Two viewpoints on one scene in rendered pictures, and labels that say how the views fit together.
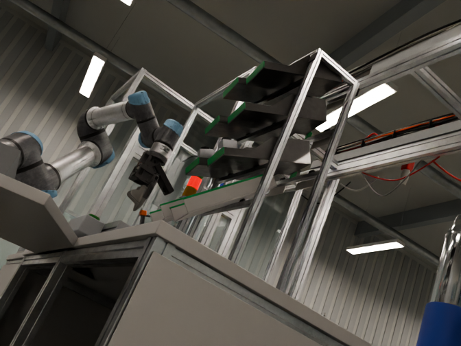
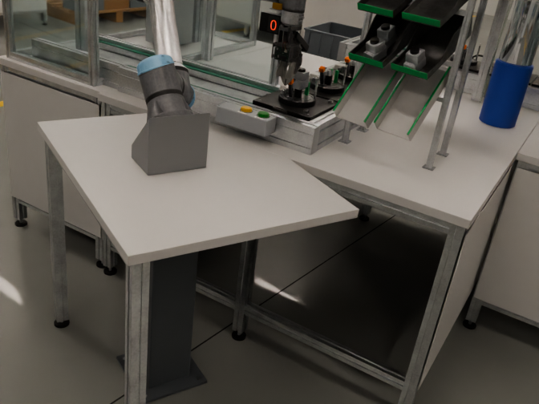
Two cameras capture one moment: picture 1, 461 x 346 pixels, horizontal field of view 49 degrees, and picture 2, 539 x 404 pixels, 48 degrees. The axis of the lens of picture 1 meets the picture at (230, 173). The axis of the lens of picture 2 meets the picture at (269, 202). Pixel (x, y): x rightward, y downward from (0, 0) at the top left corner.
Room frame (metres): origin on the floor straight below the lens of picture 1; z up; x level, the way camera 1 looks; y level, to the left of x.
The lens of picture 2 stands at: (0.09, 1.55, 1.65)
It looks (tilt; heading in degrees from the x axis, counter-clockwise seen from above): 27 degrees down; 321
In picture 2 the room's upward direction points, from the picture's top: 8 degrees clockwise
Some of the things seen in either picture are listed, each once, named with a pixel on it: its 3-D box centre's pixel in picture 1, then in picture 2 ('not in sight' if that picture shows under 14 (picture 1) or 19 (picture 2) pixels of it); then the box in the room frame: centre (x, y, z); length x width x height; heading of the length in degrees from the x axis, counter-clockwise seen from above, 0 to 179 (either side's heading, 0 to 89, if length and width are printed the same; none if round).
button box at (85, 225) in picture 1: (83, 228); (245, 119); (1.74, 0.38, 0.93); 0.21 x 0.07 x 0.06; 24
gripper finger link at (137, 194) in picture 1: (137, 195); (288, 74); (1.68, 0.26, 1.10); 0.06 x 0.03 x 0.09; 114
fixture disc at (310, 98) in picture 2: not in sight; (297, 98); (1.75, 0.15, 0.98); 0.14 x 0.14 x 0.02
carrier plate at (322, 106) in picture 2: not in sight; (296, 103); (1.75, 0.15, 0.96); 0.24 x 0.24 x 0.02; 24
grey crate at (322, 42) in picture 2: not in sight; (354, 50); (3.14, -1.47, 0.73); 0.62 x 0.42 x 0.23; 24
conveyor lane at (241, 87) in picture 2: not in sight; (232, 95); (2.03, 0.25, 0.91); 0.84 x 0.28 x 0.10; 24
